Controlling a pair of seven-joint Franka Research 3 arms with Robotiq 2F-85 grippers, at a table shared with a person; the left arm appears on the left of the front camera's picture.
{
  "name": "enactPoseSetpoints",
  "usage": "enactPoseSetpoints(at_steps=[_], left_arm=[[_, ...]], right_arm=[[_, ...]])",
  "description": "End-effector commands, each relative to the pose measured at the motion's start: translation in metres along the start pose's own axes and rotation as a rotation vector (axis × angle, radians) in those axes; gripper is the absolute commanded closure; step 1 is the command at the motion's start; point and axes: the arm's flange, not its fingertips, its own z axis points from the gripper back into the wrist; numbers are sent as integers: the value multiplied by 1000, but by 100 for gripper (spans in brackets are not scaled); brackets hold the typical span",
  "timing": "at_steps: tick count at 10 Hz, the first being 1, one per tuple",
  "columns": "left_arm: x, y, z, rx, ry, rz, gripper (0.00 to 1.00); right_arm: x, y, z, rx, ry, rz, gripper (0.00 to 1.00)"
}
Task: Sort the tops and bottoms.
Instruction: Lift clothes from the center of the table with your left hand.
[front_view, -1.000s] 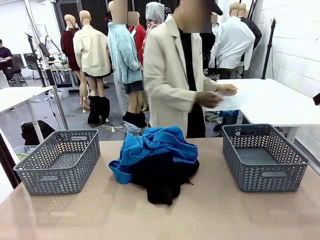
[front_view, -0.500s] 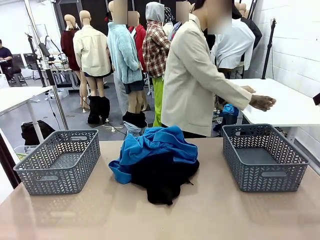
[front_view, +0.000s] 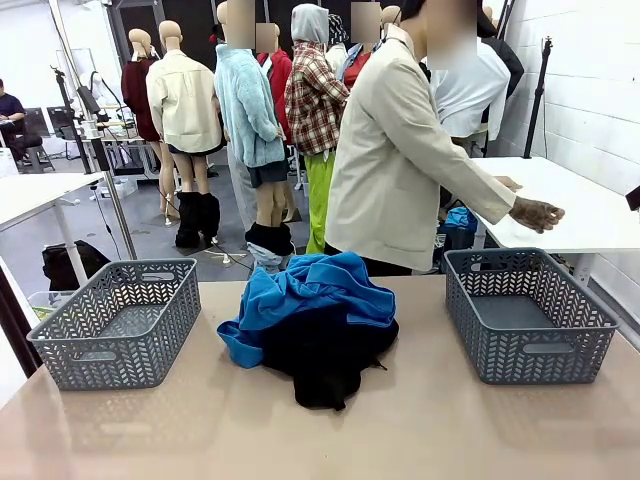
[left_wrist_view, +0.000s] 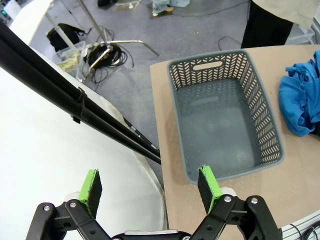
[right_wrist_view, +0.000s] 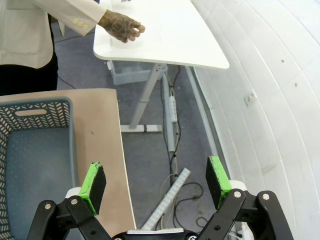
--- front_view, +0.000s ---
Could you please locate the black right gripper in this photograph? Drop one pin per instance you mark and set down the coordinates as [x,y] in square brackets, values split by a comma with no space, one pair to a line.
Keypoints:
[635,199]

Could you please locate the person's right forearm beige sleeve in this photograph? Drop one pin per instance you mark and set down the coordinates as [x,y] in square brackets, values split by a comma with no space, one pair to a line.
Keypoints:
[480,190]

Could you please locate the person's right hand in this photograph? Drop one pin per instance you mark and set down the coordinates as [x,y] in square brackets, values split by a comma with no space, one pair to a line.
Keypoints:
[537,215]

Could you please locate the person's left hand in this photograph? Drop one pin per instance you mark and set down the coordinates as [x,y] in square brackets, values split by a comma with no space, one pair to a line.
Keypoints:
[510,183]

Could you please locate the large white table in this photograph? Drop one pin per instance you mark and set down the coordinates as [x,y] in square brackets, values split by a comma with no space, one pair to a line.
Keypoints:
[575,200]

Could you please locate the black tripod stand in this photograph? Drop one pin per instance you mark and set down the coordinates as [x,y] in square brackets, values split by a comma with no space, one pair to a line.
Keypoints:
[539,95]

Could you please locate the blue bag under table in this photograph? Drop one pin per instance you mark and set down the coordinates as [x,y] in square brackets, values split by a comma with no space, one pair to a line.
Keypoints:
[460,219]

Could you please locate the mannequin in black white jacket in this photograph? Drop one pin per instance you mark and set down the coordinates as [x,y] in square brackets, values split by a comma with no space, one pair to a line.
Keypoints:
[512,65]

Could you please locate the grey woven plastic basket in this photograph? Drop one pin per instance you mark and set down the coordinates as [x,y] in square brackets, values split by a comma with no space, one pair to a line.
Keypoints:
[125,360]
[530,360]

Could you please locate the mannequin in white shirt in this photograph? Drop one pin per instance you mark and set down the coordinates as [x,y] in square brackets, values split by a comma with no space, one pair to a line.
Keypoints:
[470,95]

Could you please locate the person in beige blazer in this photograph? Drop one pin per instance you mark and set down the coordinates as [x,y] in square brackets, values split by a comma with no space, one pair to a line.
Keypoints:
[390,165]

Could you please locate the mannequin in blue shirt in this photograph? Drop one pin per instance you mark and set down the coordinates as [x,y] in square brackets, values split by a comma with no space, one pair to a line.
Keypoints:
[356,65]

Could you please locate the mannequin in plaid hooded shirt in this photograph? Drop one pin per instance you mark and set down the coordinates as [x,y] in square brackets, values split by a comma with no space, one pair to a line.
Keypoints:
[315,100]

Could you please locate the black garment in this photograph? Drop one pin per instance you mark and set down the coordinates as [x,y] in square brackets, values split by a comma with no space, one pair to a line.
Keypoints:
[325,360]

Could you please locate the dropped dark trousers with jeans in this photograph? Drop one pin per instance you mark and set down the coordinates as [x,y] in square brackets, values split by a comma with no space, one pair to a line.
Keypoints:
[270,240]

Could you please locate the mannequin in red jacket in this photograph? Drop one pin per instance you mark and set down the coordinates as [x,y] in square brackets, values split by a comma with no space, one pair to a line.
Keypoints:
[280,75]

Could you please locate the mannequin in light blue fleece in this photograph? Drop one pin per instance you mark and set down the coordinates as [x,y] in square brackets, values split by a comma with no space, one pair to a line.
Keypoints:
[245,110]

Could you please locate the black trousers on floor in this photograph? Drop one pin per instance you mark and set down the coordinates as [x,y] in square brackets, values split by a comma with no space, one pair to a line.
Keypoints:
[197,220]

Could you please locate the mannequin in cream jacket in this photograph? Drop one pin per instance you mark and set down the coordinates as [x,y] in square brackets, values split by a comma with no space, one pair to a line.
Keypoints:
[185,105]

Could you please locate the mannequin in maroon top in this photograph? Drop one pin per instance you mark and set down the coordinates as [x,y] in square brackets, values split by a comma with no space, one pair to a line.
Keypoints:
[135,95]

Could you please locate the slanted metal pole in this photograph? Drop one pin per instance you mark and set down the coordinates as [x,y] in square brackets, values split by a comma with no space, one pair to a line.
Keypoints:
[112,190]

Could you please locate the black light stand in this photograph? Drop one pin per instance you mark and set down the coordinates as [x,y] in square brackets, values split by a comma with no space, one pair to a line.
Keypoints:
[75,135]

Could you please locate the black bag on floor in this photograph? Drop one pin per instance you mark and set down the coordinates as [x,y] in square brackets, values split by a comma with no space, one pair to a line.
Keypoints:
[60,265]

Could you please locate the dark stool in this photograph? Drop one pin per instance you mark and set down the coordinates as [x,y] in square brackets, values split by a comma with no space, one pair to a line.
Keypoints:
[37,152]

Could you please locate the clear plastic box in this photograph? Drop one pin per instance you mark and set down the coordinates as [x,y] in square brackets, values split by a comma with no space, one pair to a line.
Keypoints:
[45,305]

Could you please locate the small white table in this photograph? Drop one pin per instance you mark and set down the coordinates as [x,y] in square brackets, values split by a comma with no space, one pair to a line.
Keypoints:
[30,192]

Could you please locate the seated person in dark shirt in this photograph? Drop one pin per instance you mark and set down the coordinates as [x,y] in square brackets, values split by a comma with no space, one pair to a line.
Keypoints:
[10,107]

